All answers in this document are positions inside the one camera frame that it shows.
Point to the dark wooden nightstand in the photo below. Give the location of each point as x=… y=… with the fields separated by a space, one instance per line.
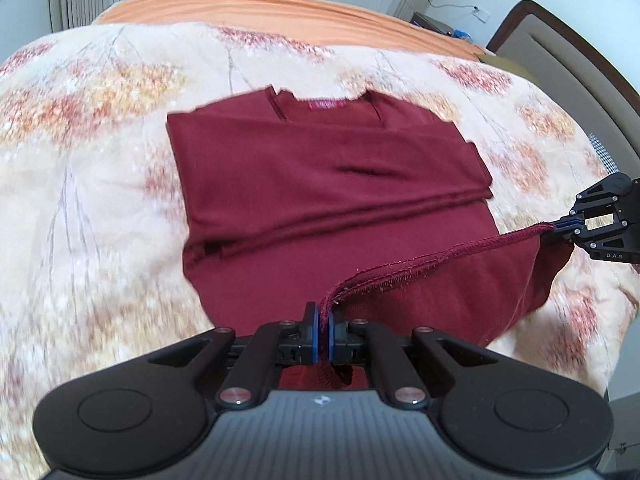
x=430 y=22

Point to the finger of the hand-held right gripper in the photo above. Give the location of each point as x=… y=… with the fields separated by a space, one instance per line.
x=570 y=221
x=567 y=233

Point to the padded headboard with wooden frame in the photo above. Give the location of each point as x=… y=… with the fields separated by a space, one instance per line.
x=565 y=60

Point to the small blue item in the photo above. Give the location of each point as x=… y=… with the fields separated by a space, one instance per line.
x=460 y=34

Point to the orange bed sheet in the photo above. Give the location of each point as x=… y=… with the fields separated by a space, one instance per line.
x=250 y=7

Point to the black white houndstooth cloth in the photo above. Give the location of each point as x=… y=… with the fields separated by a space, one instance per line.
x=604 y=152

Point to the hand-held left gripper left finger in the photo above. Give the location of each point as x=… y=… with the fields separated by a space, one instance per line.
x=312 y=332

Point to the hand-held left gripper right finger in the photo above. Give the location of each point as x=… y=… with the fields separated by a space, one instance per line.
x=331 y=335

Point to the floral print quilt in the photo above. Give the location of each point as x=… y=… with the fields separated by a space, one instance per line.
x=100 y=185

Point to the white wall socket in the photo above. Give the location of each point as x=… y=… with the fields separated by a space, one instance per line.
x=478 y=14

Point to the dark red long-sleeve sweater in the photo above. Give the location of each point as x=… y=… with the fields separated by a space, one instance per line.
x=325 y=185

